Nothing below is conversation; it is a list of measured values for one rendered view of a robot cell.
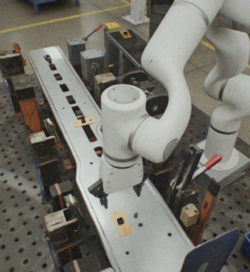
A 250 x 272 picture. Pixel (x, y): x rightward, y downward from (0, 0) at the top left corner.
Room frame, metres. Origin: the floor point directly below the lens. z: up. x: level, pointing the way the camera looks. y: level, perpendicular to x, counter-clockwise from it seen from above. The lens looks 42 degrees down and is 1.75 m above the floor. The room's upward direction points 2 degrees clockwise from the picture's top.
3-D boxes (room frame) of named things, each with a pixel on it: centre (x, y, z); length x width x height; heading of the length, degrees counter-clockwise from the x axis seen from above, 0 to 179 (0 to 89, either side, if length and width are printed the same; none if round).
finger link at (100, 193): (0.42, 0.06, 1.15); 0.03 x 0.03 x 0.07; 26
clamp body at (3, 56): (1.33, 0.59, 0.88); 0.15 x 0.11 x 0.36; 116
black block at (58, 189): (0.57, 0.20, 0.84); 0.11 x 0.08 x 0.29; 116
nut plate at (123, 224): (0.45, 0.00, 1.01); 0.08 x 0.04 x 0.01; 26
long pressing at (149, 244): (0.90, 0.18, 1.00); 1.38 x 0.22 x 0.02; 26
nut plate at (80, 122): (0.89, 0.16, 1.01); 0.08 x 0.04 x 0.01; 115
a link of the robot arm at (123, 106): (0.45, 0.00, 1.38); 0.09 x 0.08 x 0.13; 53
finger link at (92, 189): (0.43, 0.05, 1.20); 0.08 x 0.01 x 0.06; 116
